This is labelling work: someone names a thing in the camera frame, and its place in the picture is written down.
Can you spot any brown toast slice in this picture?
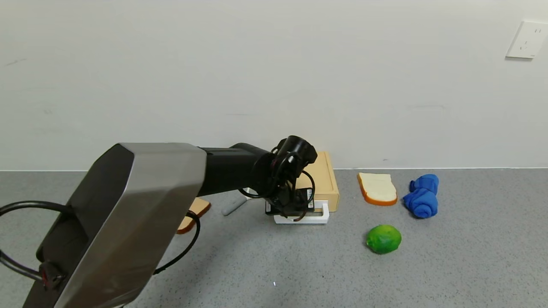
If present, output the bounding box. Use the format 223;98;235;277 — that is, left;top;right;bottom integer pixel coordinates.
176;198;211;234

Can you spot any white bread slice orange crust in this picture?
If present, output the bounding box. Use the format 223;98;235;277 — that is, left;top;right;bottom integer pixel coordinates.
357;172;398;207

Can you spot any green lime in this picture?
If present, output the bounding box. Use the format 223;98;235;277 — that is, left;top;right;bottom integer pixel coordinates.
366;225;402;255

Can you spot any blue rolled towel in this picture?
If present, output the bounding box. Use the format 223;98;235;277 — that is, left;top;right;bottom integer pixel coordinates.
402;174;439;219

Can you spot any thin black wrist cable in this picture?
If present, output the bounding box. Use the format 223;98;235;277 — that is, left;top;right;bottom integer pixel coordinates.
238;152;316;222

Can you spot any grey handled white peeler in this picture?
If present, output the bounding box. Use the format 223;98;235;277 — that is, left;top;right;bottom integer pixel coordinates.
222;187;257;216

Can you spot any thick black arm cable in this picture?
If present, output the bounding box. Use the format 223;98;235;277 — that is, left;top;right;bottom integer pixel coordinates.
0;201;201;281

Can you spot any white wall socket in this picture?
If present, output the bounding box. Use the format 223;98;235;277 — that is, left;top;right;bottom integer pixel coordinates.
506;21;548;59

